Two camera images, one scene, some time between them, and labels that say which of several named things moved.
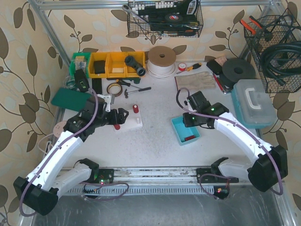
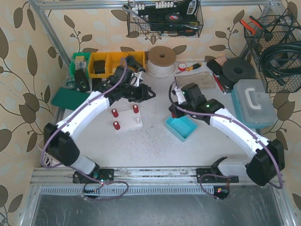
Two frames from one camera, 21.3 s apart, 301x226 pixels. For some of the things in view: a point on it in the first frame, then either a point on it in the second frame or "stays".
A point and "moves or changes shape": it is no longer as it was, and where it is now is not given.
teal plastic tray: x=184 y=134 moves or changes shape
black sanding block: x=216 y=68 stays
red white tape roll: x=182 y=67 stays
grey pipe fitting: x=130 y=61 stays
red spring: x=117 y=126 stays
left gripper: x=116 y=116 → x=143 y=92
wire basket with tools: x=164 y=18 stays
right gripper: x=195 y=100 → x=173 y=110
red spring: x=135 y=108 stays
